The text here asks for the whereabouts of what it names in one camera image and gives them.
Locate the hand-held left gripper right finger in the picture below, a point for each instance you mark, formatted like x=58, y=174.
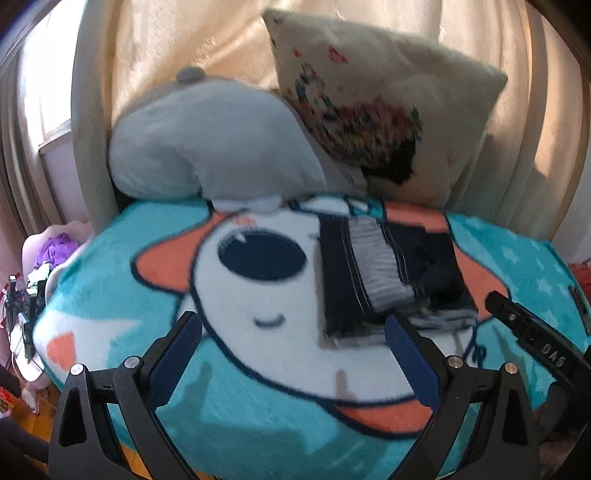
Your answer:
x=411, y=355

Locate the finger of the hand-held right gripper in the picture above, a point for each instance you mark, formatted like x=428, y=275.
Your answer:
x=521, y=318

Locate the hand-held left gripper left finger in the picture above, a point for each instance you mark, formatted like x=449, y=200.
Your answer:
x=178, y=350

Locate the dark striped pants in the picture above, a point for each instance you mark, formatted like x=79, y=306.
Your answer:
x=341, y=277

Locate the cartoon printed blanket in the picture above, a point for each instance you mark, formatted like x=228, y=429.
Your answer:
x=138, y=300

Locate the red cloth item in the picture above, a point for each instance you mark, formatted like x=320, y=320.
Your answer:
x=581, y=272

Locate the purple cloth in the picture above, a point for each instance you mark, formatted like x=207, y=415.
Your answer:
x=55, y=249

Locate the grey plush toy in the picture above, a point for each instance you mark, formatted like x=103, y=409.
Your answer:
x=194, y=138

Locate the floral print pillow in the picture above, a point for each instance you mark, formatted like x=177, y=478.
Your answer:
x=378, y=83

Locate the window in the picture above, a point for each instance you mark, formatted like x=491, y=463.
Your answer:
x=46, y=92

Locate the beige throw cloth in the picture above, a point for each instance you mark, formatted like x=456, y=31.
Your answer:
x=194, y=41

